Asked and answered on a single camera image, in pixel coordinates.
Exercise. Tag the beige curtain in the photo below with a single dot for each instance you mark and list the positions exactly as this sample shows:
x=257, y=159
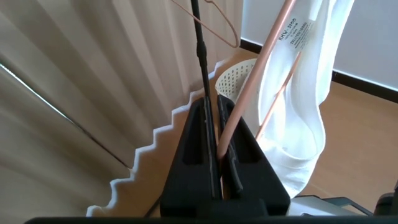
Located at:
x=77, y=62

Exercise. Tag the black clothes rack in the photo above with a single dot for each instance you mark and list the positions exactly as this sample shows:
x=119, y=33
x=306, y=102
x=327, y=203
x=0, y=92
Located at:
x=202, y=53

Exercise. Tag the white laundry basket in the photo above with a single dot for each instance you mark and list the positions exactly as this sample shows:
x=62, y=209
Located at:
x=231, y=77

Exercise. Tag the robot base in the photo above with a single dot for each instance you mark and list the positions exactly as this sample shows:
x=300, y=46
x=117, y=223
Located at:
x=323, y=207

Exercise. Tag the white printed t-shirt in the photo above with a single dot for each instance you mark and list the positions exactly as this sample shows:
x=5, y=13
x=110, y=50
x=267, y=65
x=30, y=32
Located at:
x=298, y=130

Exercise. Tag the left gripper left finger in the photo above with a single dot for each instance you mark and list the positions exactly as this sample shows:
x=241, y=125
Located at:
x=186, y=186

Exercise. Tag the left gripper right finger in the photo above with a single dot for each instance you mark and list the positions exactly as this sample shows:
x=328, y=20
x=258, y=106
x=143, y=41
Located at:
x=264, y=186

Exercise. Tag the pink clothes hanger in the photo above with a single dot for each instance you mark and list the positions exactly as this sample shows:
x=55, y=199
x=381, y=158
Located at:
x=248, y=93
x=217, y=35

